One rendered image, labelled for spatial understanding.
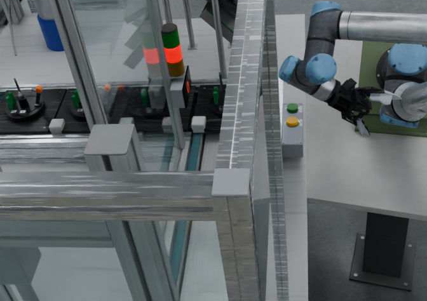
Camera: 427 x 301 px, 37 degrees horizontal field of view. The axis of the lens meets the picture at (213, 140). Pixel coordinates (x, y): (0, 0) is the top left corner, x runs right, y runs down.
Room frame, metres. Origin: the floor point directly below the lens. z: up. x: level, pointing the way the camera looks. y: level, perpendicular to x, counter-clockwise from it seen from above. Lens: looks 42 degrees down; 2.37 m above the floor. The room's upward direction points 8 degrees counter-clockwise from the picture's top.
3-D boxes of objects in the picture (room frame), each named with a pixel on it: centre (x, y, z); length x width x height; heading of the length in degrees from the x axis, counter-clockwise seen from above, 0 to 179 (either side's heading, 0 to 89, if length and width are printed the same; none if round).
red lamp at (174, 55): (1.54, 0.08, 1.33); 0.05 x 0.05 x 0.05
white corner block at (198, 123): (1.63, 0.04, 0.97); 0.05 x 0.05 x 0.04; 79
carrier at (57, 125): (1.80, 0.42, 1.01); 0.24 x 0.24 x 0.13; 79
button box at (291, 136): (1.58, -0.27, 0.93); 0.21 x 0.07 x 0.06; 169
